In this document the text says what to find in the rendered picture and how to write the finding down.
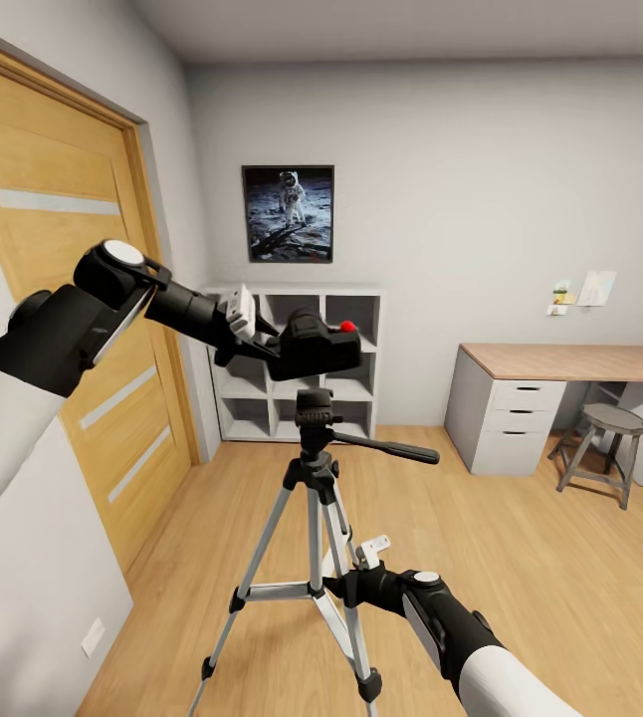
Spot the camera tripod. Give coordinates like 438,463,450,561
187,386,440,717

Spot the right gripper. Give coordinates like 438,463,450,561
322,560,389,610

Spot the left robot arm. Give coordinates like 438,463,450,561
0,239,282,497

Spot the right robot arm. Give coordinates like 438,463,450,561
322,535,583,717

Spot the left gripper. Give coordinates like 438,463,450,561
175,292,282,367

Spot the digital camera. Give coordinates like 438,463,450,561
265,308,361,381

